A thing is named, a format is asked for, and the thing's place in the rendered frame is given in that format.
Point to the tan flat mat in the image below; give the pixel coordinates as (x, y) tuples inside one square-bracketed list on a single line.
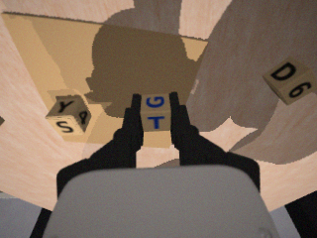
[(104, 65)]

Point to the cream letter block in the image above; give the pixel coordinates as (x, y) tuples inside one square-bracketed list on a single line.
[(1, 121), (69, 117), (155, 112), (291, 80)]

